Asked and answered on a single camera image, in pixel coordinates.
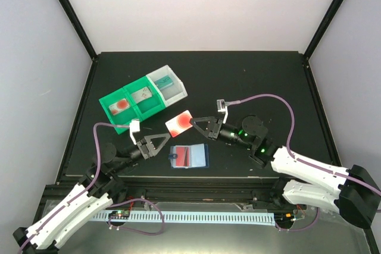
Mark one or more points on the black corner post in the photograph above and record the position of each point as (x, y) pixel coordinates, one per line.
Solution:
(322, 28)
(75, 22)

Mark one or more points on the right controller circuit board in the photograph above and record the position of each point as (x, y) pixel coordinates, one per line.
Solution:
(283, 217)

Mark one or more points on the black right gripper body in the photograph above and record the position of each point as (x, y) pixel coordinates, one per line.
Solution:
(216, 129)

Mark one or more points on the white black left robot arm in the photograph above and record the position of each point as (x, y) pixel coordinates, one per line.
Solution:
(50, 233)

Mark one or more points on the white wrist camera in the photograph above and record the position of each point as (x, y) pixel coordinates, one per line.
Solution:
(222, 107)
(134, 127)

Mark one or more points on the controller circuit board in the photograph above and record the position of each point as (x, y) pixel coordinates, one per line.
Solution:
(283, 217)
(119, 214)

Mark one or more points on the light blue slotted cable duct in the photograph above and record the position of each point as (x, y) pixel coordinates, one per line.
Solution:
(187, 217)

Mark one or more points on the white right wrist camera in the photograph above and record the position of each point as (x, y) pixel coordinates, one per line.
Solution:
(222, 107)

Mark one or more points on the green bin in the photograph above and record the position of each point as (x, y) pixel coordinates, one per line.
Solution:
(150, 106)
(125, 117)

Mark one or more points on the white translucent bin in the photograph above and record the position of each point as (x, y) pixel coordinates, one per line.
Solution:
(173, 94)

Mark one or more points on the green bin middle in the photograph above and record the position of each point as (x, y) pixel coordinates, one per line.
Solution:
(150, 106)

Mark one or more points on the card with red circle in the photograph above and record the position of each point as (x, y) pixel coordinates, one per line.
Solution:
(119, 106)

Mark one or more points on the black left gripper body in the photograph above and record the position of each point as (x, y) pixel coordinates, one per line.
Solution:
(144, 150)

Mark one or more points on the white card red pattern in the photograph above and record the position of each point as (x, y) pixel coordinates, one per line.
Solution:
(141, 94)

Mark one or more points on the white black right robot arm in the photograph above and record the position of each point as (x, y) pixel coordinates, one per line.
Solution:
(350, 192)

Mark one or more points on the blue leather card holder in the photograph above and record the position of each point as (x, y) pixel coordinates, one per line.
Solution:
(199, 156)

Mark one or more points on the black right corner post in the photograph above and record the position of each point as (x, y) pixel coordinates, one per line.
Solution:
(322, 28)

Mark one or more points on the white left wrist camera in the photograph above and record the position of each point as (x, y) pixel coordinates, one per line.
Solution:
(134, 127)

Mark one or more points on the green bin left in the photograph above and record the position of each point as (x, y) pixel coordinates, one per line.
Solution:
(125, 117)

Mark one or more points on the teal card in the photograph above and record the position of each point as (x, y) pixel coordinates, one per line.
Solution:
(164, 82)

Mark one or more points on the left controller circuit board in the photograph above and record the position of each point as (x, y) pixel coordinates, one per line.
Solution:
(119, 214)

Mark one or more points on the black aluminium frame rail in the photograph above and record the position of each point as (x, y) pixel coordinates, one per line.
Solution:
(189, 189)

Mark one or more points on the black left corner post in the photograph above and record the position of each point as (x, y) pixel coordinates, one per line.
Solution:
(75, 22)

